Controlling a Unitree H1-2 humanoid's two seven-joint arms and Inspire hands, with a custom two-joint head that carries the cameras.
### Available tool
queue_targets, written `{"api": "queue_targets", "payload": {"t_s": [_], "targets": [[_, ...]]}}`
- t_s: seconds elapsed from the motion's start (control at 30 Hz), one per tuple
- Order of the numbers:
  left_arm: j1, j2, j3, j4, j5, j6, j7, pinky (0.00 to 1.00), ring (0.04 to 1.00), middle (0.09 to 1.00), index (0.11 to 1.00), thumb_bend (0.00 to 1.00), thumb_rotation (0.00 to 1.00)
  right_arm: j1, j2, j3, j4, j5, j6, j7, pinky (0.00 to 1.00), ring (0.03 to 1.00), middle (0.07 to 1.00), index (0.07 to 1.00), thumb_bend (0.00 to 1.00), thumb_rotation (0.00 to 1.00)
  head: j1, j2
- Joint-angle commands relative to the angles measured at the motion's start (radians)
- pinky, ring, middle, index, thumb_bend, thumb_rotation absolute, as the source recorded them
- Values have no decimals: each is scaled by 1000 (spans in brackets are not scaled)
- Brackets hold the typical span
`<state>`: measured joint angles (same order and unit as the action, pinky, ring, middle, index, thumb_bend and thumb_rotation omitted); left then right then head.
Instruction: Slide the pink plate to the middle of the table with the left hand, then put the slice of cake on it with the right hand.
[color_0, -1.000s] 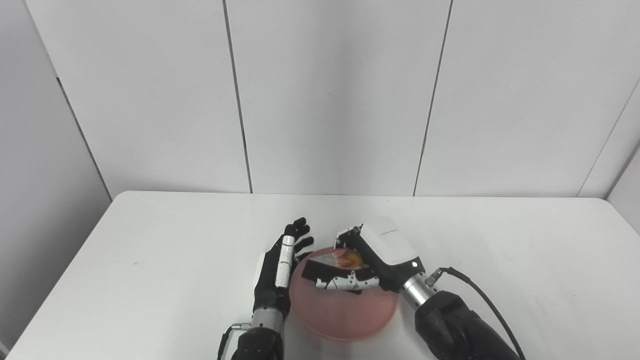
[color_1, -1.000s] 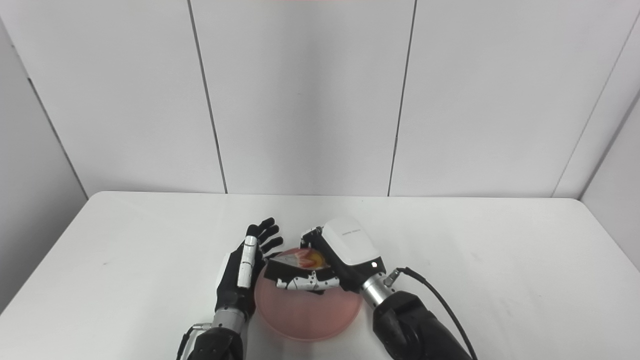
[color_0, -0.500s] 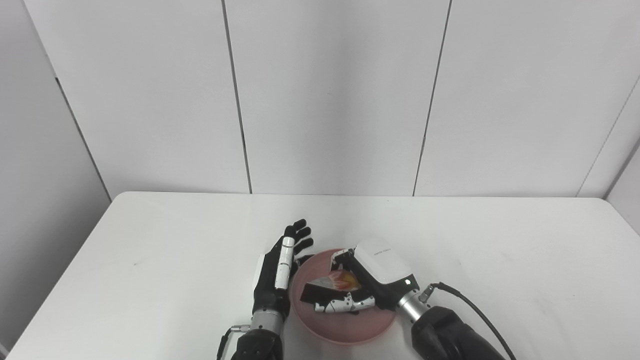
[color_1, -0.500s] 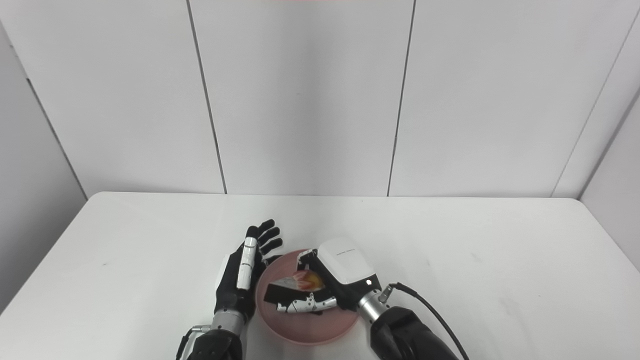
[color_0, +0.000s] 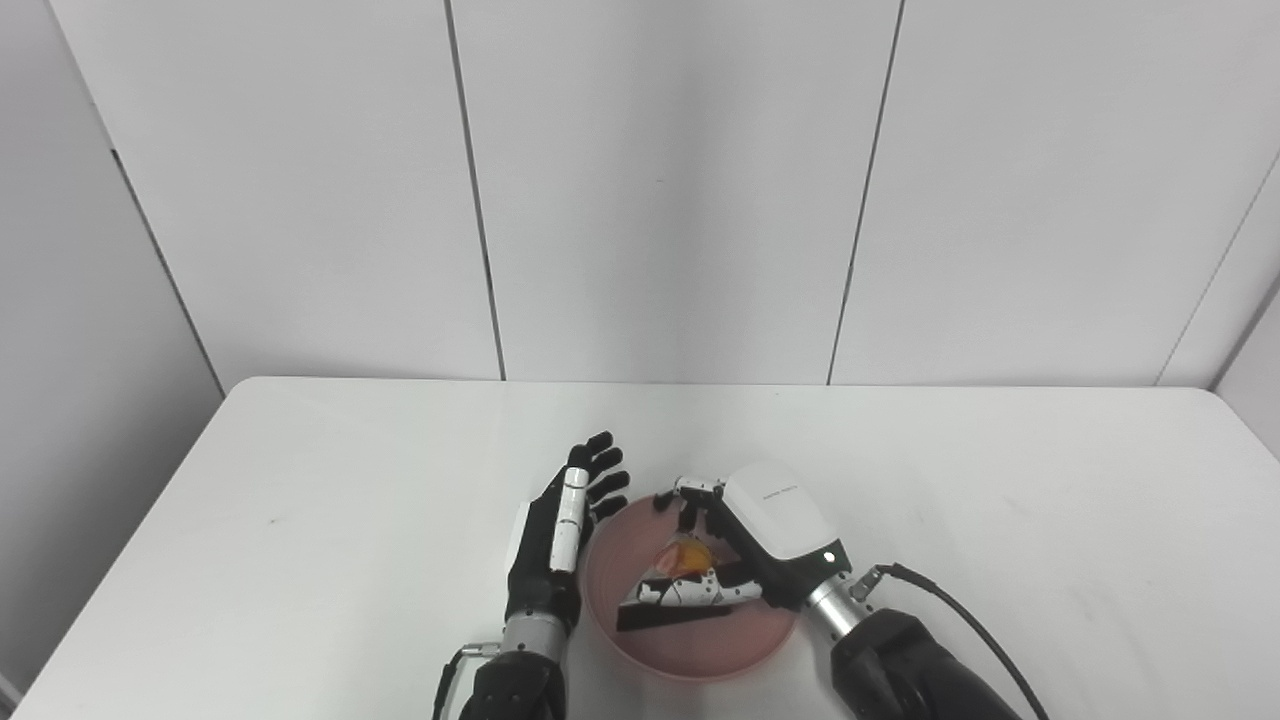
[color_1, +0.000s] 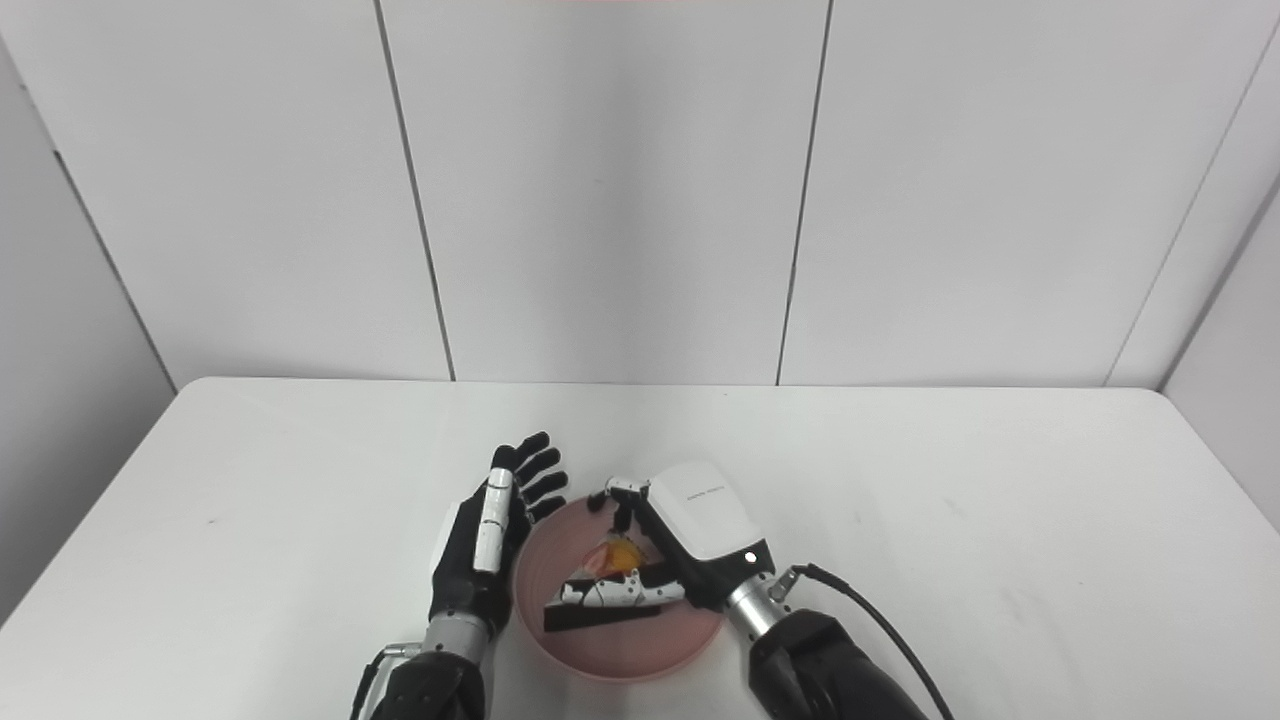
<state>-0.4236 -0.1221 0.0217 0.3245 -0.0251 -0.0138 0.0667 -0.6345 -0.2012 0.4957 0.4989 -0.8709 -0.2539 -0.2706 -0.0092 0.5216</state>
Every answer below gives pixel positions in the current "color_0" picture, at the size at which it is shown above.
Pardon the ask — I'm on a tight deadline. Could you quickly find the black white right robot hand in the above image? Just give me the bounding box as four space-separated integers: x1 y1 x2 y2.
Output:
638 461 854 612

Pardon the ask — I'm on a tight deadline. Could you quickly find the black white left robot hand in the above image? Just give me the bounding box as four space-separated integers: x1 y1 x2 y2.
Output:
504 431 632 633

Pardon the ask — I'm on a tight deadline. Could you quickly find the chocolate cake slice with fruit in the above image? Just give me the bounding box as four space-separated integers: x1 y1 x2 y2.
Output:
614 534 763 634

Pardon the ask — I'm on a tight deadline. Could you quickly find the pink round plate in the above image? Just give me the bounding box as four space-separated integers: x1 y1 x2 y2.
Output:
579 491 802 682

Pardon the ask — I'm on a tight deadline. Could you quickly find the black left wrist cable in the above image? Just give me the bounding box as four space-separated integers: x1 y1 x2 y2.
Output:
431 642 502 720

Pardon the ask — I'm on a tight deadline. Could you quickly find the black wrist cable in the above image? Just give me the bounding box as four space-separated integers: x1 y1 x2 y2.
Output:
849 562 1053 720
431 642 502 720

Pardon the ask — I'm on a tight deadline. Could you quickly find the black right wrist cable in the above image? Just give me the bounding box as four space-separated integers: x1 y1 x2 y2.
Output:
849 562 1053 720

